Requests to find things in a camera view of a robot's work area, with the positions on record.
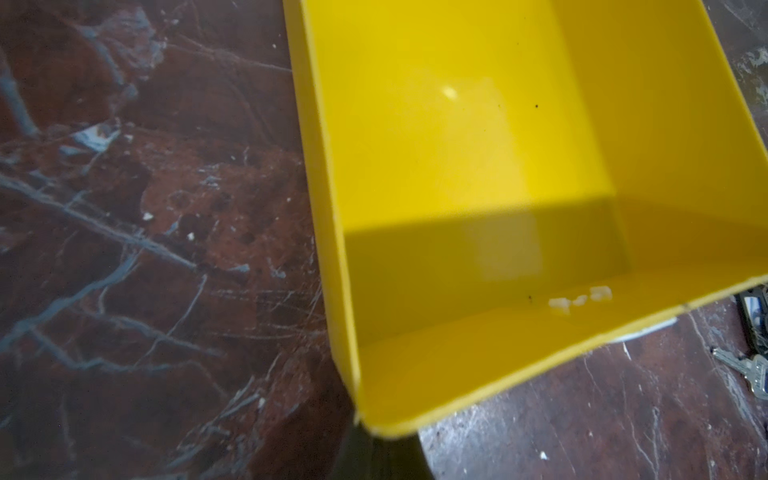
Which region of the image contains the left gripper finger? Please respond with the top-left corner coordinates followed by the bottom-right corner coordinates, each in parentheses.
top-left (328, 423), bottom-right (434, 480)

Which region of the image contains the yellow bottom drawer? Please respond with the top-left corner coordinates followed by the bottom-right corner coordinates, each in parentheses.
top-left (283, 1), bottom-right (767, 438)

